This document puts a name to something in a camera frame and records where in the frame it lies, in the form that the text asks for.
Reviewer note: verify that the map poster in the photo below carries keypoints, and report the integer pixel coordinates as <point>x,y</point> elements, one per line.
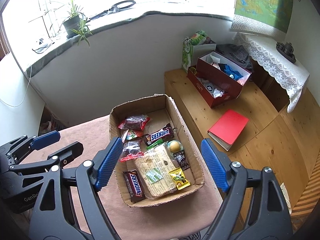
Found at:
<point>266,17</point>

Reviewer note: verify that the yellow snack packet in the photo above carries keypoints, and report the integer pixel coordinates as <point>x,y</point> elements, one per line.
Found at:
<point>179,178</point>

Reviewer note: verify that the white lace cloth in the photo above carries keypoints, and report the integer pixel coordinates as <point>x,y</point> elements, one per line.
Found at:
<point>259,40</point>

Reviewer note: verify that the potted plant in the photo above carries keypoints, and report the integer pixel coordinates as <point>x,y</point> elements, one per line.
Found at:
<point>64,20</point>

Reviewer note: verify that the red book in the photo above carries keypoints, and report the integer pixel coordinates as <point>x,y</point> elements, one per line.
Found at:
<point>228,128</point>

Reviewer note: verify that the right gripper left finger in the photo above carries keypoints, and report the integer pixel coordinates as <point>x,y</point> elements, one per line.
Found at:
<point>54,214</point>

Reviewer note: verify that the dark dried fruit bag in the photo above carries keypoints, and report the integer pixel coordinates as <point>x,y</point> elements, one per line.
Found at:
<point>131,150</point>

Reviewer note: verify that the cardboard box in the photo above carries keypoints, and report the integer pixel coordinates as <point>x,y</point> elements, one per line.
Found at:
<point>162,110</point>

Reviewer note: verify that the green candy packet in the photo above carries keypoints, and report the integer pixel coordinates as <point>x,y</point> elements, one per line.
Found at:
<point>155,144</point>

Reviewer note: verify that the black teapot tray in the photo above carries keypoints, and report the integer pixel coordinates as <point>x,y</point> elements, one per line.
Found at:
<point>286,50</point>

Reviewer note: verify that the black scissors on sill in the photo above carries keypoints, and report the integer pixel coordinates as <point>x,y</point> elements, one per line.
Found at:
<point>118,7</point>

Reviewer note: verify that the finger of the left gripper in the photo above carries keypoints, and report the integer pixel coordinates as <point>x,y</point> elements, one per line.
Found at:
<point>67,154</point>
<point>45,140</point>

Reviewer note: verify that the bread loaf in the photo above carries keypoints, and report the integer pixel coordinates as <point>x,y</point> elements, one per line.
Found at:
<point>154,168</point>

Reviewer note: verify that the dark clothes pile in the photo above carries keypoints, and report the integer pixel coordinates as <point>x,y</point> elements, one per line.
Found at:
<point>237,54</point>

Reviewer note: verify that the snickers bar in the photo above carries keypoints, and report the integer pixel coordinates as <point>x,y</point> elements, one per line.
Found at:
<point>165,133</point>
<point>134,186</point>

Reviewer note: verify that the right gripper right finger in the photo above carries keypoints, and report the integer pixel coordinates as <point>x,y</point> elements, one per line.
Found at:
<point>268,216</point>

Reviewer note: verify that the black candy wrapper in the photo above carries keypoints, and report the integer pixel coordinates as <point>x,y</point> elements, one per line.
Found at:
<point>182,160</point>

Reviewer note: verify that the yellow jelly cup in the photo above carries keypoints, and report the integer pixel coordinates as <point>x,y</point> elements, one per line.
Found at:
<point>174,146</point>

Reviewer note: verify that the green paper bag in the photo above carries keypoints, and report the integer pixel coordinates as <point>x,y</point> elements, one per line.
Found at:
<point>194,47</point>

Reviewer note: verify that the red shoe box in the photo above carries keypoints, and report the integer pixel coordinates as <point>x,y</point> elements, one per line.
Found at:
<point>217,78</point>

